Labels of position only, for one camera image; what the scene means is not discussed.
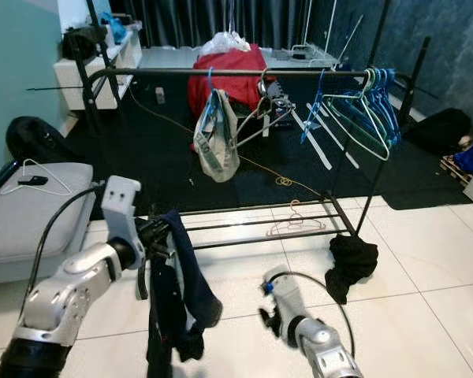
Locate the pink hanger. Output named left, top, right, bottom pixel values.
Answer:
left=266, top=199, right=328, bottom=237

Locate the white floor slat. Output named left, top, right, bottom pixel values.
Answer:
left=288, top=110, right=333, bottom=171
left=306, top=102, right=359, bottom=169

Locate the black clothes rack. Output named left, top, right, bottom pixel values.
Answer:
left=83, top=35, right=430, bottom=249

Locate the black metal device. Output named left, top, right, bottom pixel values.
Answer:
left=262, top=77, right=296, bottom=115

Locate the wooden pallet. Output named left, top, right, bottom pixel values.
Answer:
left=440, top=154, right=473, bottom=171

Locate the white low platform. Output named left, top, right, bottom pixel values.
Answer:
left=138, top=43, right=340, bottom=70

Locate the navy printed shirt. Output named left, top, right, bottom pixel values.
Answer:
left=146, top=209, right=223, bottom=378

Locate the thin black rod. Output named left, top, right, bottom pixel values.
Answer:
left=47, top=86, right=111, bottom=93

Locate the blue plastic bag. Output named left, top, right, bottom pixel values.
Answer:
left=106, top=14, right=131, bottom=44

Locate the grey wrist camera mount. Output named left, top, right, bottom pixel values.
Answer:
left=264, top=268, right=304, bottom=324
left=101, top=176, right=143, bottom=249

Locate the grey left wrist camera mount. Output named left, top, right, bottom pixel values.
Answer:
left=101, top=176, right=143, bottom=249

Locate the white shelf unit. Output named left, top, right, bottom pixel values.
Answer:
left=54, top=31, right=143, bottom=111

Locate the black long case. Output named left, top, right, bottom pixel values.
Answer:
left=0, top=161, right=20, bottom=202

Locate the black handbag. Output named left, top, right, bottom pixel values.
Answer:
left=63, top=25, right=107, bottom=62

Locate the black backpack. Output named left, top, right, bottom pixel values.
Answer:
left=6, top=117, right=84, bottom=166

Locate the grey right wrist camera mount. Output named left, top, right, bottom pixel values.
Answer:
left=264, top=268, right=304, bottom=324

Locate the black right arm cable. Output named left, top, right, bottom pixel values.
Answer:
left=268, top=270, right=354, bottom=363

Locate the grey ottoman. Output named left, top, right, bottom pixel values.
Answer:
left=0, top=161, right=95, bottom=286

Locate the black floor bag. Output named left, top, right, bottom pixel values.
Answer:
left=404, top=108, right=472, bottom=156

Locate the red cloth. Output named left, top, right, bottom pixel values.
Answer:
left=187, top=43, right=269, bottom=119

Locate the white wire hanger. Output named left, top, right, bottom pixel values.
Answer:
left=0, top=159, right=72, bottom=198

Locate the dark curtain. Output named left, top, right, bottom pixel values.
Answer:
left=106, top=0, right=371, bottom=46

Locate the white plastic bag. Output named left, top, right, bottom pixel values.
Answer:
left=199, top=30, right=251, bottom=57

